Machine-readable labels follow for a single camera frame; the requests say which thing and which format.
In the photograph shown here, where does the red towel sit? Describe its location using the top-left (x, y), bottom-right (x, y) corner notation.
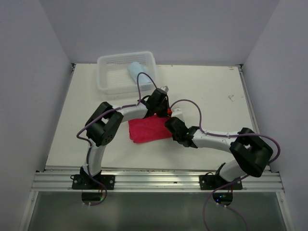
top-left (128, 115), bottom-right (172, 143)

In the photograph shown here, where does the light blue towel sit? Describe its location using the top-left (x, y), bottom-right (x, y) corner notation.
top-left (128, 62), bottom-right (151, 84)

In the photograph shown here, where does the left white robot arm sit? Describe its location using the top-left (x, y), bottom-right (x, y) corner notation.
top-left (77, 86), bottom-right (169, 189)

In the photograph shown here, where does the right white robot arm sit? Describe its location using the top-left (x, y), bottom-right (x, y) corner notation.
top-left (165, 117), bottom-right (273, 189)

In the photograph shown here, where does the white plastic mesh basket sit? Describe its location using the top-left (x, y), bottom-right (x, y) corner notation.
top-left (97, 51), bottom-right (158, 94)

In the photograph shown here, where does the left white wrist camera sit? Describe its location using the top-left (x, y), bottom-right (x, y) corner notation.
top-left (160, 86), bottom-right (169, 93)

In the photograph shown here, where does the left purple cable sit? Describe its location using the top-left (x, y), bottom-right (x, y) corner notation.
top-left (76, 72), bottom-right (162, 179)

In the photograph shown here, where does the purple cable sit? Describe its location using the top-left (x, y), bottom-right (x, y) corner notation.
top-left (76, 72), bottom-right (162, 179)
top-left (169, 99), bottom-right (282, 231)

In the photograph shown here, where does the aluminium front rail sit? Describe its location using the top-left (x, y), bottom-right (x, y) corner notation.
top-left (30, 167), bottom-right (284, 193)

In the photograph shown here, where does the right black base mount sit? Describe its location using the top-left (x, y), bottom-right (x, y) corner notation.
top-left (198, 172), bottom-right (243, 191)

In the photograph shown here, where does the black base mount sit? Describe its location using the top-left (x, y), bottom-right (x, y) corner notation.
top-left (198, 172), bottom-right (243, 191)
top-left (70, 168), bottom-right (116, 190)

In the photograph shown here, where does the aluminium side rail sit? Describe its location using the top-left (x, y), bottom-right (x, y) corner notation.
top-left (238, 64), bottom-right (272, 173)

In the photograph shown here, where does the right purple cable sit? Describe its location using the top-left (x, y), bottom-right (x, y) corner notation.
top-left (169, 99), bottom-right (282, 231)

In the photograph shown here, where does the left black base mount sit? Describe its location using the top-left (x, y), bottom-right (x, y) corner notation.
top-left (70, 168), bottom-right (116, 190)

